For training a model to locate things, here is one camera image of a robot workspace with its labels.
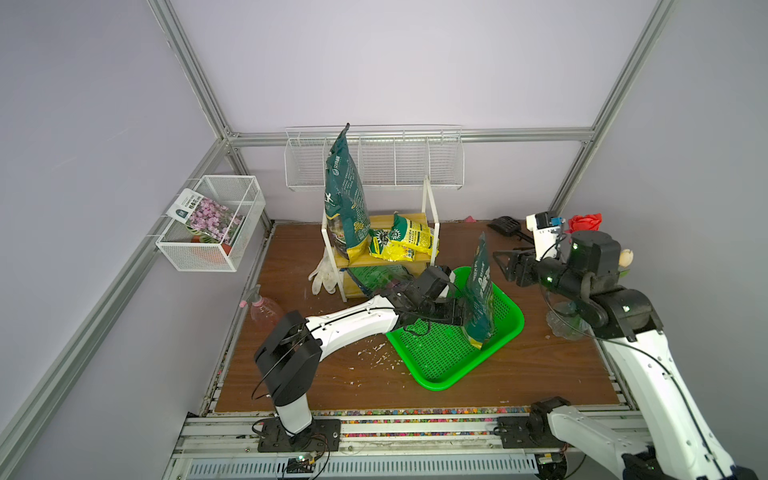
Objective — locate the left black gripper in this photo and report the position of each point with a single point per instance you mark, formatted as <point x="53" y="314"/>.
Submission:
<point x="449" y="318"/>

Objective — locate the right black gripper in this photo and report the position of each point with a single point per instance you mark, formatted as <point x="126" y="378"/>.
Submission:
<point x="522" y="258"/>

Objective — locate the dark green fertilizer bag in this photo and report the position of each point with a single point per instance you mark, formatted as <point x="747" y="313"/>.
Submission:
<point x="346" y="213"/>
<point x="478" y="324"/>

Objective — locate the green plastic basket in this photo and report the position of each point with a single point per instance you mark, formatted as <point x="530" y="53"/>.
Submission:
<point x="439" y="355"/>

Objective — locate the green seed bag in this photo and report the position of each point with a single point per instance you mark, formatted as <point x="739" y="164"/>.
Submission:
<point x="373" y="279"/>

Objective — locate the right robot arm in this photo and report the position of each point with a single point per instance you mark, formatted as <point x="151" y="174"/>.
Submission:
<point x="625" y="323"/>

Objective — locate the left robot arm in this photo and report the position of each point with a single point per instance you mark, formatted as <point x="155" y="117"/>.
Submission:
<point x="289" y="357"/>

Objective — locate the white wooden shelf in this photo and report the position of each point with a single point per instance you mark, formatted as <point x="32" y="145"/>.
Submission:
<point x="428" y="214"/>

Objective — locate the yellow fertilizer bag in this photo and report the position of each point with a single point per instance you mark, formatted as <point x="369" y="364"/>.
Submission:
<point x="402" y="239"/>

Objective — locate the artificial flower bouquet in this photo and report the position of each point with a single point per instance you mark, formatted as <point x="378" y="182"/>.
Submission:
<point x="592" y="222"/>

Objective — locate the white gloves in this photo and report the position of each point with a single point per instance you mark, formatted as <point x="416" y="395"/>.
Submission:
<point x="324" y="276"/>

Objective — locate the pink spray bottle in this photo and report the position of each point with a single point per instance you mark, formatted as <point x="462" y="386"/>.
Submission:
<point x="264" y="311"/>

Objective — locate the purple flower seed packet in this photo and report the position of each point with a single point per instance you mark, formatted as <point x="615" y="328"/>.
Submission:
<point x="205" y="217"/>

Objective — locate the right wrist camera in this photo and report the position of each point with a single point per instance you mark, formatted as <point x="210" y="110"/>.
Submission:
<point x="547" y="230"/>

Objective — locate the white wire wall rack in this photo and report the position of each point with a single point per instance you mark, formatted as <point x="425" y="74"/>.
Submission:
<point x="386" y="156"/>

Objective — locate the white wire side basket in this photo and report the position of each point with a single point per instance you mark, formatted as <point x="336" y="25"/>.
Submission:
<point x="189" y="253"/>

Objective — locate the metal base rail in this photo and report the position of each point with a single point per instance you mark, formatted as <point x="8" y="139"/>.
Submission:
<point x="379" y="444"/>

